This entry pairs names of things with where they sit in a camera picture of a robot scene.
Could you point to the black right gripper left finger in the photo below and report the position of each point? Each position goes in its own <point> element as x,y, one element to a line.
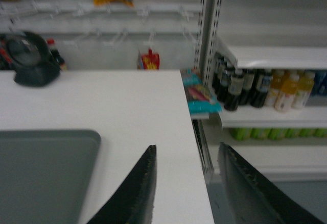
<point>133,201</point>

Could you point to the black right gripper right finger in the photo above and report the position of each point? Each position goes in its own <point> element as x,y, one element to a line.
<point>253,198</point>

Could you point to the grey rectangular serving tray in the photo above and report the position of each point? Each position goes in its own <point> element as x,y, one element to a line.
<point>45,174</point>

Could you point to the white checkout counter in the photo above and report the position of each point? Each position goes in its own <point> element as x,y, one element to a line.
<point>131,110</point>

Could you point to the yellow drink bottle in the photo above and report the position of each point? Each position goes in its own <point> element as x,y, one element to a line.
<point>287,93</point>

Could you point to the teal candy box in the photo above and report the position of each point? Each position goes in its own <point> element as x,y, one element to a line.
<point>199,97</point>

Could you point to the dark soy sauce bottle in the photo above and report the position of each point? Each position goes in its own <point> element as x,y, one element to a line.
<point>234,90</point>

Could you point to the red hanging snack packet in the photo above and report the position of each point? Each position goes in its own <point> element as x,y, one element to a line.
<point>149,60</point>

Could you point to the white metal shelf unit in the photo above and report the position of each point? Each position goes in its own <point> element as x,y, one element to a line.
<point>277,34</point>

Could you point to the black barcode scanner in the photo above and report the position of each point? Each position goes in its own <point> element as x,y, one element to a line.
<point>32,60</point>

